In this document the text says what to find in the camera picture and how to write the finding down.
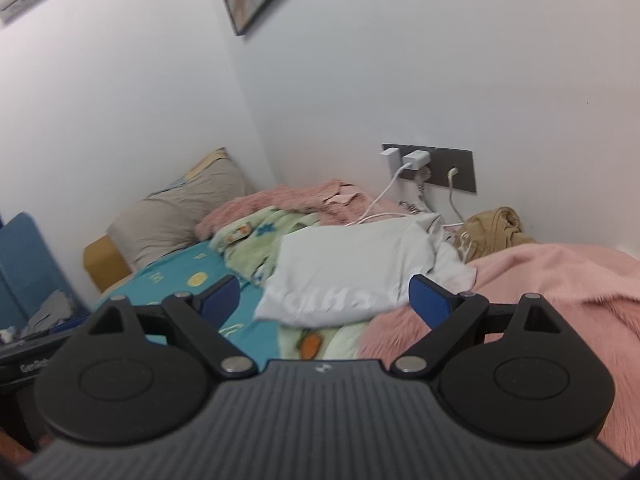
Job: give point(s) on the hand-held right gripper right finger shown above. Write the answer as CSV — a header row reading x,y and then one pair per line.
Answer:
x,y
430,301

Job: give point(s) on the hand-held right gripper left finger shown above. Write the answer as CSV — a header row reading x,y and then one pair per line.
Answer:
x,y
220,300

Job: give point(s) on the light grey shirt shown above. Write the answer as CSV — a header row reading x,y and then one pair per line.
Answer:
x,y
340,270

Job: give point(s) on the grey cloth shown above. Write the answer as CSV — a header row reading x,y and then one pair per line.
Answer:
x,y
50,310

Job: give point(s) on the teal patterned bed sheet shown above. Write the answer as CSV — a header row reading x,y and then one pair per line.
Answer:
x,y
165,275

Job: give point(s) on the green printed plush blanket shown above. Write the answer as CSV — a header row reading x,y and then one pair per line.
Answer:
x,y
250,240

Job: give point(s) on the tan garment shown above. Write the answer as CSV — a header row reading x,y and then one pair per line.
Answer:
x,y
500,232

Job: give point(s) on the grey pillow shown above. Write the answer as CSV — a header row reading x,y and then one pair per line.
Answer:
x,y
180,210

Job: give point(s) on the blue folding chair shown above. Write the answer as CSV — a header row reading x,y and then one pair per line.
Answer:
x,y
25,260

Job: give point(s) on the large pink plush blanket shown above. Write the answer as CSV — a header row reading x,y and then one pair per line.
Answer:
x,y
550,280

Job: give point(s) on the wooden bed headboard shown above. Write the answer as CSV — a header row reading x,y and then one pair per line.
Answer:
x,y
102,260

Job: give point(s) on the white plug charger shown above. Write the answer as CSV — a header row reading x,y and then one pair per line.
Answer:
x,y
390,160
417,159

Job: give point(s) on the grey wall socket panel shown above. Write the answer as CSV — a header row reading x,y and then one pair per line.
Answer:
x,y
440,160

